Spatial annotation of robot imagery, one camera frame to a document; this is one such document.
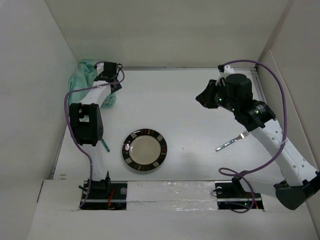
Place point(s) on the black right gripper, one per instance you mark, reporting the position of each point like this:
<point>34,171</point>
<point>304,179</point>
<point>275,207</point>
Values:
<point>205,97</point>

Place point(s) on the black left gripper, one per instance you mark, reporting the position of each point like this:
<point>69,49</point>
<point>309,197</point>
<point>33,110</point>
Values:
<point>118,87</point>

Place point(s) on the green patterned cloth placemat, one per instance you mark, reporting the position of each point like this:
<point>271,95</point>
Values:
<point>82,78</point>

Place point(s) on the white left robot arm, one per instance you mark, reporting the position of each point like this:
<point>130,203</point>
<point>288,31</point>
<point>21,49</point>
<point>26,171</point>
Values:
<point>82,109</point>

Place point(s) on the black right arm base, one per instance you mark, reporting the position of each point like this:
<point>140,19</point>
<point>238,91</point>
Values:
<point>229,196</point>

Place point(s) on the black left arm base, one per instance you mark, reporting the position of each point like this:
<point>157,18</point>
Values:
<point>104,195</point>

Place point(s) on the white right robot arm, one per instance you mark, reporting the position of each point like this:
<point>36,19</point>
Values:
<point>287,176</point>

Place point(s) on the dark rimmed cream plate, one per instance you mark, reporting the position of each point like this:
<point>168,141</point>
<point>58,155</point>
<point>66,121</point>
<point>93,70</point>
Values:
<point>144,150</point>

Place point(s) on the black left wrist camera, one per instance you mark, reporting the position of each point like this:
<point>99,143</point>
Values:
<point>109,68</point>

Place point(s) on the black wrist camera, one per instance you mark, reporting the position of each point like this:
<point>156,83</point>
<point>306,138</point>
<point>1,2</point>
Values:
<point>109,68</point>
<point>239,87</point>

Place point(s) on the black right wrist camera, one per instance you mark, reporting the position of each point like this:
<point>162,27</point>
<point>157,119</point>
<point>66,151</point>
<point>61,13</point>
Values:
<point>239,87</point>

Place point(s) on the green handled silver fork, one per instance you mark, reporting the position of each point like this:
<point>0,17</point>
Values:
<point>232,141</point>

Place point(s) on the green handled steak knife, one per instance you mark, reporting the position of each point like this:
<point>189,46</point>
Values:
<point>105,145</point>

